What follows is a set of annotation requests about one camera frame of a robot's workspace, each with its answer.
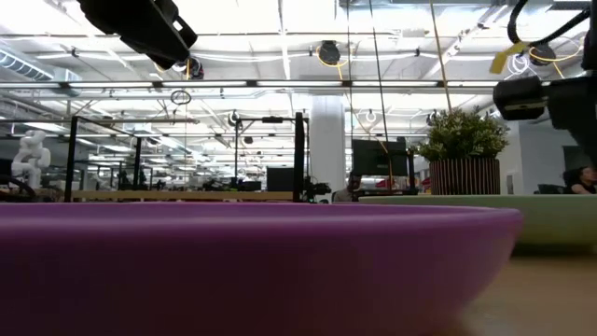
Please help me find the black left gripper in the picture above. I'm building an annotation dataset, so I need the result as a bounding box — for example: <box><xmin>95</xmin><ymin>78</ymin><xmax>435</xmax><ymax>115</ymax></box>
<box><xmin>76</xmin><ymin>0</ymin><xmax>192</xmax><ymax>71</ymax></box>

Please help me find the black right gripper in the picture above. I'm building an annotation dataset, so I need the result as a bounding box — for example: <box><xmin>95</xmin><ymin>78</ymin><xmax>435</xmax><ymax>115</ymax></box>
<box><xmin>545</xmin><ymin>74</ymin><xmax>597</xmax><ymax>167</ymax></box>

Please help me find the pale green plastic plate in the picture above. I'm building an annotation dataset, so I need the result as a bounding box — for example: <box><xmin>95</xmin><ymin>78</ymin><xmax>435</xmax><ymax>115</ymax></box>
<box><xmin>358</xmin><ymin>194</ymin><xmax>597</xmax><ymax>249</ymax></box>

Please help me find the purple plastic plate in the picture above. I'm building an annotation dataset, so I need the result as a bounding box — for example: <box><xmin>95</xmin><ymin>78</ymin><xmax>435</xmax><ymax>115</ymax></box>
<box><xmin>0</xmin><ymin>201</ymin><xmax>524</xmax><ymax>336</ymax></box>

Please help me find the wooden shelf board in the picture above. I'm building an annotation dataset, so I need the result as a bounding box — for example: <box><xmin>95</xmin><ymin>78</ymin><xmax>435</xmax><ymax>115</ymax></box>
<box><xmin>69</xmin><ymin>189</ymin><xmax>296</xmax><ymax>203</ymax></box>

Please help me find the person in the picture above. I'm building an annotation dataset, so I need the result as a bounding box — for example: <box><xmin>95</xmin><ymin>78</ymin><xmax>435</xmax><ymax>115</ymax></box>
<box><xmin>564</xmin><ymin>165</ymin><xmax>597</xmax><ymax>195</ymax></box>
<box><xmin>331</xmin><ymin>171</ymin><xmax>364</xmax><ymax>203</ymax></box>

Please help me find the black office chair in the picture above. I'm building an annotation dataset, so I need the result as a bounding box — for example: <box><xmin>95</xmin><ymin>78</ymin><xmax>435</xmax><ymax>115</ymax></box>
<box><xmin>535</xmin><ymin>182</ymin><xmax>568</xmax><ymax>195</ymax></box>

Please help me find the overhead light bar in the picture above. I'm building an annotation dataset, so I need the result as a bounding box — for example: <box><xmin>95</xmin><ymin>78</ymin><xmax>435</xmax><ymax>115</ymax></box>
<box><xmin>0</xmin><ymin>79</ymin><xmax>500</xmax><ymax>90</ymax></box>

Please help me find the green leafy plant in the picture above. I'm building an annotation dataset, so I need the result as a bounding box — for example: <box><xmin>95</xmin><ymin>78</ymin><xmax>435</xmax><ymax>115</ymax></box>
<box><xmin>410</xmin><ymin>105</ymin><xmax>510</xmax><ymax>163</ymax></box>

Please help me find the brown ribbed plant pot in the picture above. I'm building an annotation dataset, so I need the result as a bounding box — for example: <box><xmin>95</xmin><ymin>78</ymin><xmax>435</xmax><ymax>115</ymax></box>
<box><xmin>428</xmin><ymin>157</ymin><xmax>502</xmax><ymax>196</ymax></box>

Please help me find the white robot figure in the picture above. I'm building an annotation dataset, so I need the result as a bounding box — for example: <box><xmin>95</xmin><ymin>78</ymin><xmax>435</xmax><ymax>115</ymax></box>
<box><xmin>9</xmin><ymin>129</ymin><xmax>52</xmax><ymax>190</ymax></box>

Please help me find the black computer monitor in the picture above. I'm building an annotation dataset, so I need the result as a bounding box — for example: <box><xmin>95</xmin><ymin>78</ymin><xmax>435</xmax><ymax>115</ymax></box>
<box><xmin>352</xmin><ymin>138</ymin><xmax>410</xmax><ymax>177</ymax></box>

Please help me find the black equipment case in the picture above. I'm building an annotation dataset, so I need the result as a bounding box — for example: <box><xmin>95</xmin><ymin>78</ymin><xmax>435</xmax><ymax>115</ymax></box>
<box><xmin>266</xmin><ymin>166</ymin><xmax>296</xmax><ymax>192</ymax></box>

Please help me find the white building column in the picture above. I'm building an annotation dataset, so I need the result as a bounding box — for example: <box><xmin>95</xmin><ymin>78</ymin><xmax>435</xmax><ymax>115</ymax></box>
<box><xmin>310</xmin><ymin>95</ymin><xmax>347</xmax><ymax>200</ymax></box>

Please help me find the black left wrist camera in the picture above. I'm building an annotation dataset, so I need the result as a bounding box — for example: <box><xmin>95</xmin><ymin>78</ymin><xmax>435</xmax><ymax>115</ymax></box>
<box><xmin>156</xmin><ymin>0</ymin><xmax>200</xmax><ymax>49</ymax></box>

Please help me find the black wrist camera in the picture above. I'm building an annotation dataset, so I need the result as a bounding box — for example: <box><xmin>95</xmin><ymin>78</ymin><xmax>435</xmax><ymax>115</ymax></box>
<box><xmin>493</xmin><ymin>76</ymin><xmax>548</xmax><ymax>121</ymax></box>
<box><xmin>156</xmin><ymin>0</ymin><xmax>200</xmax><ymax>49</ymax></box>

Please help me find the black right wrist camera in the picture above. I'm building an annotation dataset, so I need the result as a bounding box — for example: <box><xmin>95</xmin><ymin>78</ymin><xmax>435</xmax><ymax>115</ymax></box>
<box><xmin>493</xmin><ymin>76</ymin><xmax>548</xmax><ymax>121</ymax></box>

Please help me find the black ceiling cable reel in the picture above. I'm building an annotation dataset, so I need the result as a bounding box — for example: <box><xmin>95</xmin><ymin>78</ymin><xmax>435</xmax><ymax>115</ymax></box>
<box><xmin>184</xmin><ymin>55</ymin><xmax>205</xmax><ymax>80</ymax></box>
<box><xmin>529</xmin><ymin>42</ymin><xmax>557</xmax><ymax>66</ymax></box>
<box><xmin>317</xmin><ymin>39</ymin><xmax>342</xmax><ymax>66</ymax></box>

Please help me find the yellow cable tag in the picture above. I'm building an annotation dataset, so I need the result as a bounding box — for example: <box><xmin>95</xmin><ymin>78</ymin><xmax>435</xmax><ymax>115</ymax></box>
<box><xmin>488</xmin><ymin>40</ymin><xmax>531</xmax><ymax>75</ymax></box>

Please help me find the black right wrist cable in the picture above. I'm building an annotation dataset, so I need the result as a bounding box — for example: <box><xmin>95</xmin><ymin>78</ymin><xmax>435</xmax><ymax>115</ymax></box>
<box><xmin>507</xmin><ymin>0</ymin><xmax>592</xmax><ymax>49</ymax></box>

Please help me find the silver ventilation duct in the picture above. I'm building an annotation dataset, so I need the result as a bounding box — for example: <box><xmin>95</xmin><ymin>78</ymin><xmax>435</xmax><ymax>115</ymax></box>
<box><xmin>0</xmin><ymin>46</ymin><xmax>83</xmax><ymax>97</ymax></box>

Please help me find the long yellow cable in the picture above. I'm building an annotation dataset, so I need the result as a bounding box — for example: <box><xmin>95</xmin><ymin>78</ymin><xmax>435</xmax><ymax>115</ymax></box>
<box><xmin>427</xmin><ymin>0</ymin><xmax>454</xmax><ymax>114</ymax></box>

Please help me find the long black hanging cable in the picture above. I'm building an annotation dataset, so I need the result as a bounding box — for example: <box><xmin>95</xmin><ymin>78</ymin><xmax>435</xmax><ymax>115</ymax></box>
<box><xmin>368</xmin><ymin>0</ymin><xmax>396</xmax><ymax>192</ymax></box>

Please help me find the black metal shelf frame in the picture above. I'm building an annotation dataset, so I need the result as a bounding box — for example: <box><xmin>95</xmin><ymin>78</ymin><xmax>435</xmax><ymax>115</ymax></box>
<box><xmin>63</xmin><ymin>110</ymin><xmax>309</xmax><ymax>203</ymax></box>

